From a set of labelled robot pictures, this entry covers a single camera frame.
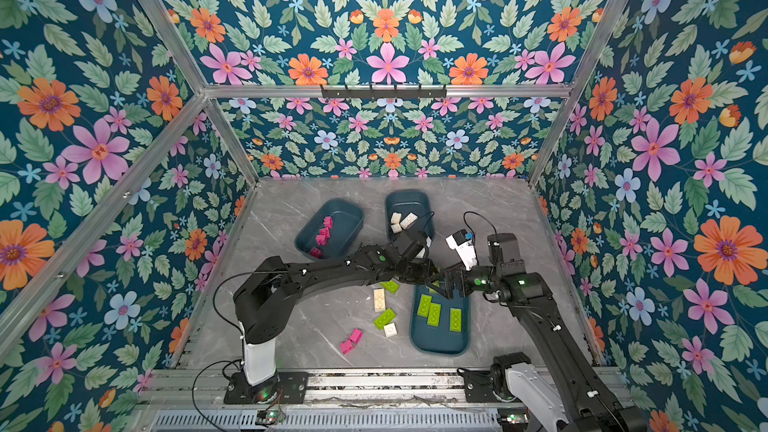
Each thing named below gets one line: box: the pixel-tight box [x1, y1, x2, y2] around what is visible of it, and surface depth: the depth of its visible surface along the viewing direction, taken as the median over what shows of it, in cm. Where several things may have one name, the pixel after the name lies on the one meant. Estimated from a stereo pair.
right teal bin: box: [410, 284, 471, 356], surface depth 86 cm
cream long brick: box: [373, 288, 386, 312], surface depth 90 cm
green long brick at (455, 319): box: [449, 307, 463, 332], surface depth 86 cm
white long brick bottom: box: [400, 212, 418, 230], surface depth 107 cm
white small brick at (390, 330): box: [383, 322, 397, 337], surface depth 84 cm
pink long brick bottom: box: [340, 328, 363, 354], surface depth 81 cm
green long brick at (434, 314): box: [427, 302, 442, 327], surface depth 86 cm
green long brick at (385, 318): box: [373, 308, 397, 330], surface depth 87 cm
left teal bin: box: [294, 198, 364, 259], surface depth 105 cm
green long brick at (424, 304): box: [417, 294, 433, 318], surface depth 88 cm
